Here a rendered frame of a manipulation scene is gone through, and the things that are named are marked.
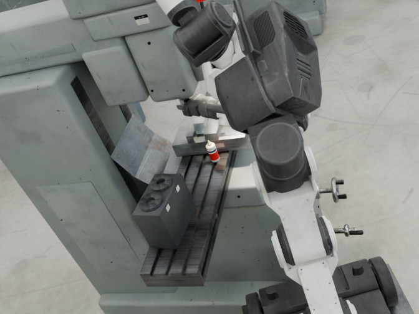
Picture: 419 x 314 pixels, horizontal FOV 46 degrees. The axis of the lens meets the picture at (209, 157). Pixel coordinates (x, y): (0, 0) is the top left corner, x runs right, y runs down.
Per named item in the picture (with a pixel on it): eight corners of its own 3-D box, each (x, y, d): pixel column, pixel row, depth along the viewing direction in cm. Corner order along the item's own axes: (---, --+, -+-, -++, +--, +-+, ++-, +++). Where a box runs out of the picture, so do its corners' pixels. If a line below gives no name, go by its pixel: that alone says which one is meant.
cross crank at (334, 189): (346, 189, 234) (343, 171, 227) (346, 207, 225) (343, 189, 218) (312, 192, 239) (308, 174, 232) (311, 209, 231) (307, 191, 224)
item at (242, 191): (273, 154, 244) (267, 136, 237) (264, 206, 219) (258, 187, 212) (179, 164, 261) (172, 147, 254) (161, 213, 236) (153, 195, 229)
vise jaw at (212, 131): (224, 119, 231) (222, 112, 229) (219, 139, 220) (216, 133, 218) (212, 121, 233) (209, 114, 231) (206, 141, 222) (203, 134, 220)
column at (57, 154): (206, 248, 315) (100, 24, 223) (188, 314, 281) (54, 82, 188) (135, 251, 333) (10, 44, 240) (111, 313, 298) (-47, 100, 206)
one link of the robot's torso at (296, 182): (313, 172, 133) (299, 133, 137) (265, 187, 134) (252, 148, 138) (313, 185, 145) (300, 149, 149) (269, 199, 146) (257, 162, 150)
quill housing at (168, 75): (206, 71, 212) (180, 1, 193) (194, 99, 197) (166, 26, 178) (165, 78, 219) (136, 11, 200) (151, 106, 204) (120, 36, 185)
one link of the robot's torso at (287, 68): (352, 112, 149) (313, 17, 162) (293, 85, 123) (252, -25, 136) (273, 155, 165) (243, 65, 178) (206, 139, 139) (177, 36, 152)
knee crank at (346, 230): (363, 228, 225) (361, 220, 221) (363, 239, 220) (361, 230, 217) (314, 231, 232) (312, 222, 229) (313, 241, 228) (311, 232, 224)
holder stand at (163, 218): (196, 207, 202) (180, 171, 190) (177, 250, 187) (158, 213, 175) (171, 206, 207) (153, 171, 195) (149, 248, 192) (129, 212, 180)
